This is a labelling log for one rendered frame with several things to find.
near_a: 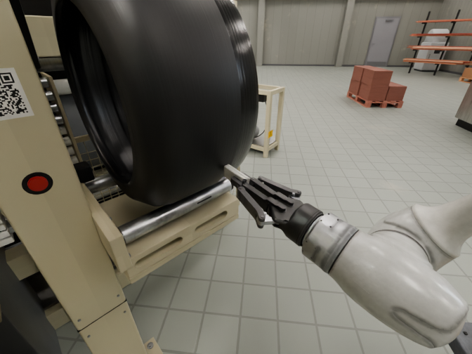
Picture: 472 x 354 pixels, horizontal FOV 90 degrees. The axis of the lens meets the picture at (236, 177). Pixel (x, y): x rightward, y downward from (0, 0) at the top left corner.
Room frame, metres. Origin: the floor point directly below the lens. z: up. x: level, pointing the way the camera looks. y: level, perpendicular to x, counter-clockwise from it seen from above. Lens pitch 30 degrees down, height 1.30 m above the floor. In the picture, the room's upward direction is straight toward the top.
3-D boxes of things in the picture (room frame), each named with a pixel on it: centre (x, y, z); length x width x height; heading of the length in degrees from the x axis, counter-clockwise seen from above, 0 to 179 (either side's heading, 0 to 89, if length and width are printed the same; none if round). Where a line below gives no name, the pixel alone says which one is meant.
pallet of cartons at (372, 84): (5.71, -3.19, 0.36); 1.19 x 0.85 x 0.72; 173
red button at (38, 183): (0.38, 0.38, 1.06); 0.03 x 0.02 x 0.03; 133
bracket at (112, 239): (0.50, 0.38, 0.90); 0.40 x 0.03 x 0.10; 43
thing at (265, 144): (2.99, -0.24, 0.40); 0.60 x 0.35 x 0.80; 54
